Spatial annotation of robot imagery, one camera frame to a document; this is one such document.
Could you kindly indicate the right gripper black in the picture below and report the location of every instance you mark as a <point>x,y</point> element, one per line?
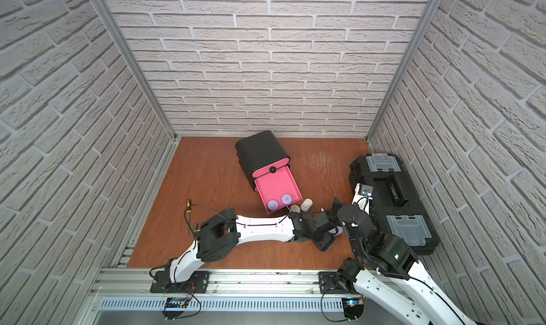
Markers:
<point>336,205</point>

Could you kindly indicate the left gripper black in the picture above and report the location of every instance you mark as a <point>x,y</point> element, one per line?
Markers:
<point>323,234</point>

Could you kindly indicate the purple earphone case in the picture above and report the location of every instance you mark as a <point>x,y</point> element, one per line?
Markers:
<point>337,231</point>
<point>272,205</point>
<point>287,199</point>

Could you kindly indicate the black drawer cabinet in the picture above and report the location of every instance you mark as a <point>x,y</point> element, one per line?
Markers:
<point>257,151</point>

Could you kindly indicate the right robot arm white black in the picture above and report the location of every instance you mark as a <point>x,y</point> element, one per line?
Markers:
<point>387,271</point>

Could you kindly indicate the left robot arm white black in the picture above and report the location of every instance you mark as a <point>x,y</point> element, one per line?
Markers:
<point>221,234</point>

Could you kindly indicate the white earphone case round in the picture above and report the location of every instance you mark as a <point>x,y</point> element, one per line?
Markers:
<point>295,208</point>

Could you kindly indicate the black toolbox grey latches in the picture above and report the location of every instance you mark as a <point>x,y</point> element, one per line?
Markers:
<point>395,206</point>

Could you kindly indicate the right controller board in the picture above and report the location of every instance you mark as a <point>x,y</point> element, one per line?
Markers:
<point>353,308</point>

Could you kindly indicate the controller board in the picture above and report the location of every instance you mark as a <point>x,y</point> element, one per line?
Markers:
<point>353,308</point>
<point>176,308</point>

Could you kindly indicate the left controller board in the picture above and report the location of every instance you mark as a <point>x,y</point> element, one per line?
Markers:
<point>176,308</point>

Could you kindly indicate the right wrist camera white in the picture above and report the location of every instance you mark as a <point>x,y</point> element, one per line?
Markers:
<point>363,194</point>

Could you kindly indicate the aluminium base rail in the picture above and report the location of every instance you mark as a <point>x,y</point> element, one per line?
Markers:
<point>128,289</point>

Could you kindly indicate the right aluminium corner post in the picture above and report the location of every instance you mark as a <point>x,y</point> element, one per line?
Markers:
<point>425,21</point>

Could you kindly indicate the aluminium corner post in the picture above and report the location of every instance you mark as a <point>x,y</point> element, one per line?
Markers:
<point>108,19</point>
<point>425,21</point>

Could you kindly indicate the left aluminium corner post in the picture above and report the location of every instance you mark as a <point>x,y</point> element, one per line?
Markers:
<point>108,19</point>

